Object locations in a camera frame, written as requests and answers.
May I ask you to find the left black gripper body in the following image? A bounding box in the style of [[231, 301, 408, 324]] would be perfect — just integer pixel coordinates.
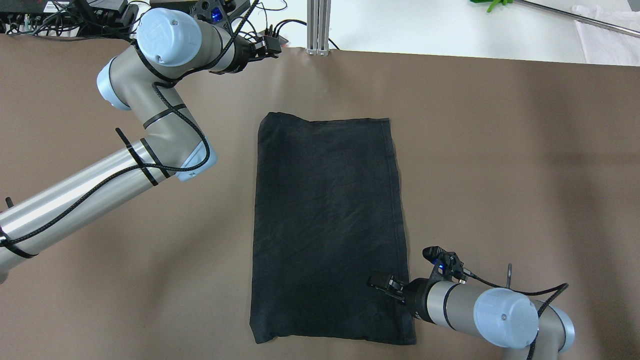
[[232, 38, 282, 73]]

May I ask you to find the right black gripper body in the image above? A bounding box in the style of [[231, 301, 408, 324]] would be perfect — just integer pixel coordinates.
[[368, 272, 426, 321]]

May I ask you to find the black graphic t-shirt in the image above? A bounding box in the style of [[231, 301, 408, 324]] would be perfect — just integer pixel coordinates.
[[249, 112, 416, 346]]

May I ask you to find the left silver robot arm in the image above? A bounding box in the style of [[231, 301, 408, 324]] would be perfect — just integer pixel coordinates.
[[1, 7, 282, 283]]

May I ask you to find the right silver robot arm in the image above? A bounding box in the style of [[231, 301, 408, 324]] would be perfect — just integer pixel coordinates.
[[368, 272, 576, 360]]

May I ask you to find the power strip with plugs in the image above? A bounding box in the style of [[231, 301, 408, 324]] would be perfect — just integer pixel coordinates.
[[251, 27, 290, 49]]

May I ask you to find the aluminium frame post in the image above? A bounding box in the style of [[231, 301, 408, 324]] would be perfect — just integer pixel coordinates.
[[305, 0, 331, 57]]

